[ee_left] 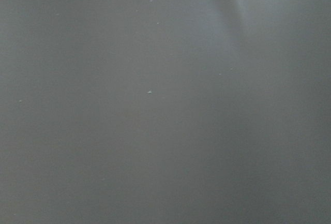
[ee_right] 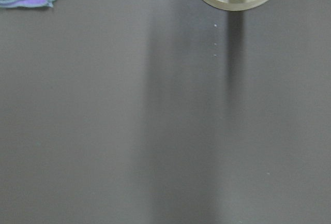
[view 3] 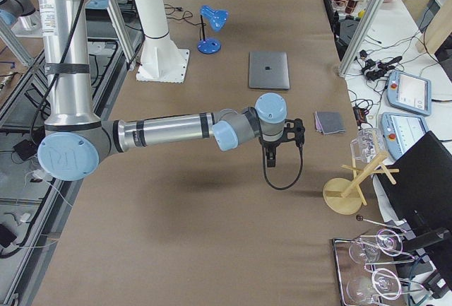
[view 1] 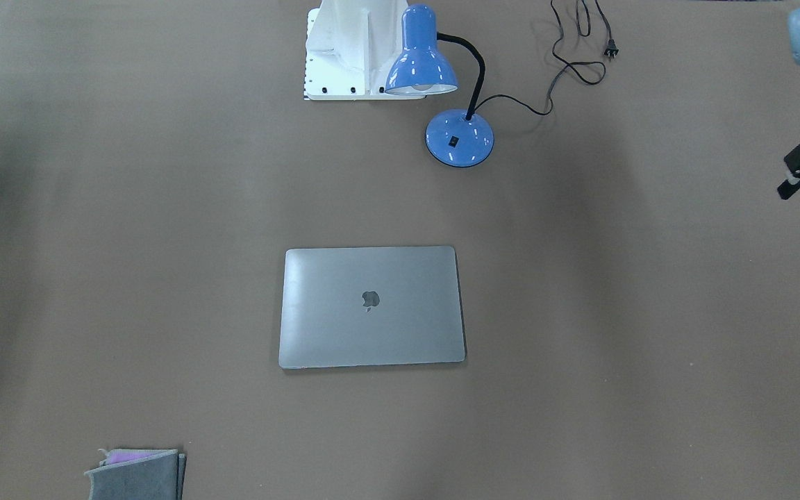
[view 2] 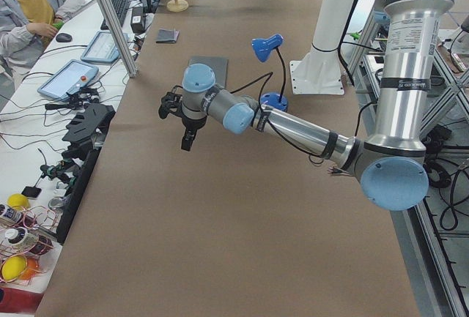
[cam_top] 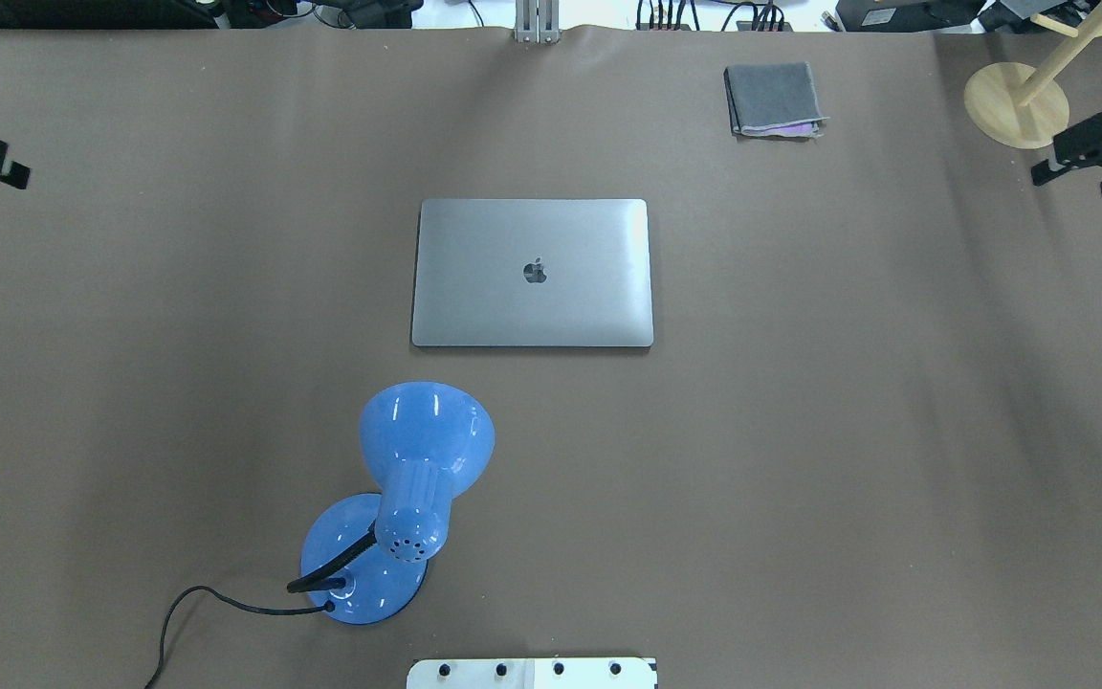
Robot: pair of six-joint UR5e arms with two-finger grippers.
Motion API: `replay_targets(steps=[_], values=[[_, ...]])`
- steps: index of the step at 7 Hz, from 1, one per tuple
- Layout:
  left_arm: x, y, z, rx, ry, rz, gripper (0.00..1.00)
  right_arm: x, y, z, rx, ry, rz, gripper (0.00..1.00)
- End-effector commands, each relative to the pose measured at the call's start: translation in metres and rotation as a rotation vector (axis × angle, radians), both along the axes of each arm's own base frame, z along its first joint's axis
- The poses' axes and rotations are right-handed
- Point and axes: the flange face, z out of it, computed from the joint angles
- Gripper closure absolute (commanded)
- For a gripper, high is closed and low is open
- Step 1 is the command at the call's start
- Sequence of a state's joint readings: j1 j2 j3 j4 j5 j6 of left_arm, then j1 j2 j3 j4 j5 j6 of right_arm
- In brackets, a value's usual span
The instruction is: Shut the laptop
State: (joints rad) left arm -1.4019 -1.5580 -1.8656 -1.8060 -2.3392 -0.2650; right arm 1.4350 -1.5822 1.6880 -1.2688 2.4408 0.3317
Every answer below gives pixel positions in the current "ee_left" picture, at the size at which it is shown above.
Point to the grey laptop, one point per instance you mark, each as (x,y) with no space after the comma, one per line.
(165,111)

